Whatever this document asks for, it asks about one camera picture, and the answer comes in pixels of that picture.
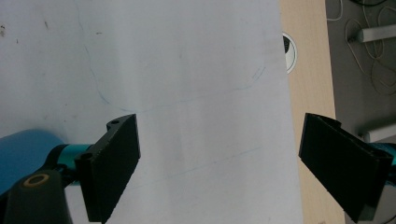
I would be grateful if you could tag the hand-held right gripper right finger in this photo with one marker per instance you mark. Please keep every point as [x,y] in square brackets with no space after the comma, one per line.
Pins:
[342,168]

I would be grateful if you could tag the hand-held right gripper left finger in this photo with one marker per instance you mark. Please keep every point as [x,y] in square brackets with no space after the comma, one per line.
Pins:
[109,165]

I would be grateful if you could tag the grey metal bar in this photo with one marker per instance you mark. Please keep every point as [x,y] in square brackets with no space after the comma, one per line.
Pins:
[381,134]
[378,33]

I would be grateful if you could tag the open cardboard box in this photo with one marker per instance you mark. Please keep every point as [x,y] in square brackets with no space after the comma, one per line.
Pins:
[186,62]

